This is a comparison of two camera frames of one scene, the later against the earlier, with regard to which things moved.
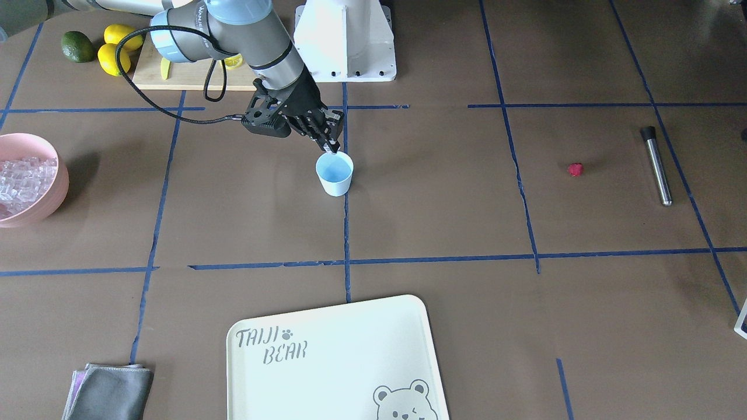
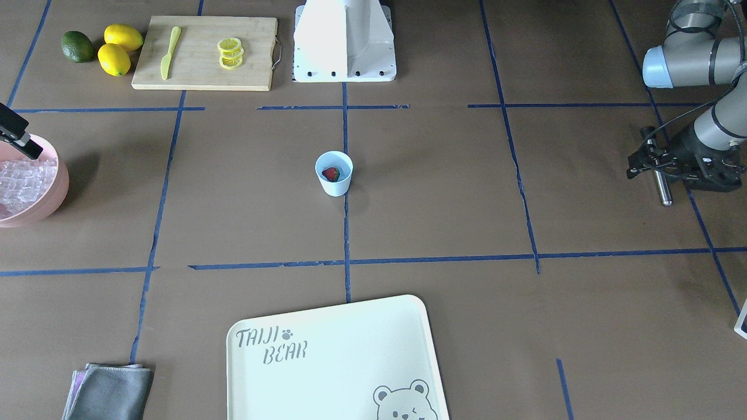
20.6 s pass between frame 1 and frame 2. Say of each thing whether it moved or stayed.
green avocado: stayed
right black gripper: moved
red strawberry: moved
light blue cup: stayed
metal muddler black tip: stayed
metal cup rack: stayed
